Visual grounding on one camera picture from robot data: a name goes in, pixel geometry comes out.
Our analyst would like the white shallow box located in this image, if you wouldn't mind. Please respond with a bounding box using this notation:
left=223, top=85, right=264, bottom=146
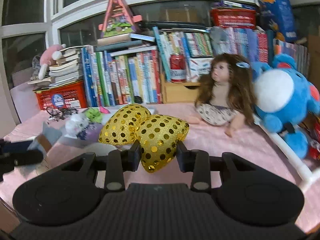
left=35, top=107, right=120, bottom=152

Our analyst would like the white fluffy plush toy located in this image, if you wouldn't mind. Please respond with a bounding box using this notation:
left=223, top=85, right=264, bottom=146
left=65, top=113, right=89, bottom=138

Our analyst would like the white printed small box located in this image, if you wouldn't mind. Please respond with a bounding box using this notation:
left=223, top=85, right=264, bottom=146
left=187, top=57, right=213, bottom=82

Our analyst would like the brown haired doll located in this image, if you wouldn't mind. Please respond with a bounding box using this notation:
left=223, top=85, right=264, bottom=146
left=186, top=53, right=256, bottom=137

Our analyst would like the blue cardboard box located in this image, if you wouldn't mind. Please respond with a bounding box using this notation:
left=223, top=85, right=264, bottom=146
left=258, top=0, right=297, bottom=42

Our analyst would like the small wooden drawer box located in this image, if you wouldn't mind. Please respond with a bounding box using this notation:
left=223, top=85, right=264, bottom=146
left=160, top=73, right=200, bottom=103

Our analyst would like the red basket on books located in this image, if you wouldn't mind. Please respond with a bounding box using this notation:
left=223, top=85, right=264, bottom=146
left=210, top=8, right=256, bottom=29

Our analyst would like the green scrunchie with pink bow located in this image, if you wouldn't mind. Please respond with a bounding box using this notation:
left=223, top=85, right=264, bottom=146
left=84, top=107, right=110, bottom=124

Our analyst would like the white paper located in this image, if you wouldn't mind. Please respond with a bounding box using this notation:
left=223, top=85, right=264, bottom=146
left=27, top=122, right=62, bottom=153

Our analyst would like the red plastic crate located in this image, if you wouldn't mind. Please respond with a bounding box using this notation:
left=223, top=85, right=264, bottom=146
left=33, top=80, right=87, bottom=110

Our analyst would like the blue white plush toy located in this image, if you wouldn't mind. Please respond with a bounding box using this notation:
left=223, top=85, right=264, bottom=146
left=251, top=54, right=319, bottom=159

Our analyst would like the row of upright books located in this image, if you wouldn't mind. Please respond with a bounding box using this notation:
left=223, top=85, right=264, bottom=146
left=81, top=27, right=310, bottom=106

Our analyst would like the triangular pink toy house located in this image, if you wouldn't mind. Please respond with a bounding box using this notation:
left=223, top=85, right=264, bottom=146
left=98, top=0, right=142, bottom=38

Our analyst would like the pink white plush toy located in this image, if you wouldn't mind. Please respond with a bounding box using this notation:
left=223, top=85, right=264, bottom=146
left=38, top=44, right=66, bottom=80

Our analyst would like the red Budweiser can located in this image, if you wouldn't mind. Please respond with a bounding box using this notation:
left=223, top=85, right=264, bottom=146
left=170, top=54, right=186, bottom=82

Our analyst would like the miniature black bicycle model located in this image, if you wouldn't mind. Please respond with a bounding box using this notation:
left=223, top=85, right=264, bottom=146
left=46, top=107, right=78, bottom=121

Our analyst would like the stack of flat books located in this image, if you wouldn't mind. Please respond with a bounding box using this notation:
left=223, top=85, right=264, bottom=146
left=27, top=46, right=85, bottom=88

